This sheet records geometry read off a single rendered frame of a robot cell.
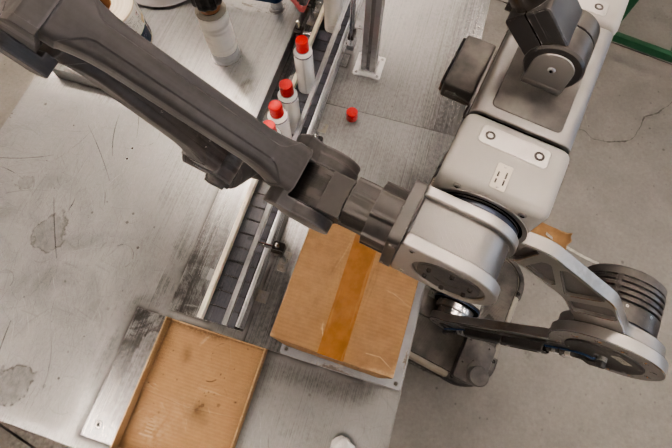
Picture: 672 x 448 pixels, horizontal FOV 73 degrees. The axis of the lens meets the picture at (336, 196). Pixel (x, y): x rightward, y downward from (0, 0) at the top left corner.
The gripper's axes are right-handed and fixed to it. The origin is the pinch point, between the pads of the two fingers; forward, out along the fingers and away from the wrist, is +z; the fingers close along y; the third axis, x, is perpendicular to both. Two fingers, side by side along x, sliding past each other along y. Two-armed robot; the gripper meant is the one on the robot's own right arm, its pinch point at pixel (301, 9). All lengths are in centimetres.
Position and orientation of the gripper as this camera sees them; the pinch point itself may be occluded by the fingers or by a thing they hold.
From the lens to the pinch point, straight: 137.6
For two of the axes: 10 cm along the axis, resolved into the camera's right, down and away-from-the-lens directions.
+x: 9.5, 2.8, -1.2
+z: 0.0, 3.8, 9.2
